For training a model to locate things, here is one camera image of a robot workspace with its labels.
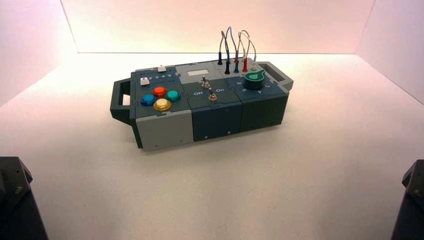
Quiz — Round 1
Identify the dark teal grey control box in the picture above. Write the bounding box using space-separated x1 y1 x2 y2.
110 60 294 152

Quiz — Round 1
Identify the yellow round push button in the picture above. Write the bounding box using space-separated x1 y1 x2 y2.
153 98 172 112

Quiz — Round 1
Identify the green round push button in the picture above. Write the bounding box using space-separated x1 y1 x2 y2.
165 90 182 103

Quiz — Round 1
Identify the red jumper wire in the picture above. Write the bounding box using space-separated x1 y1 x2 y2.
233 29 250 73

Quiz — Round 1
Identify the blue round push button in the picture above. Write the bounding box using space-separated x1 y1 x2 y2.
140 94 157 107

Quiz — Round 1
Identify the black jumper wire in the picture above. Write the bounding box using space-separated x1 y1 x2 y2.
217 30 231 75

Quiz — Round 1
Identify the blue jumper wire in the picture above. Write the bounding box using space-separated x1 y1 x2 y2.
225 26 240 74

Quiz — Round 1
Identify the black green rotary knob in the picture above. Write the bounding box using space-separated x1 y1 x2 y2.
244 69 267 91

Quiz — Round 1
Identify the white jumper wire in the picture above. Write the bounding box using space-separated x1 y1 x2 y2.
238 32 258 72

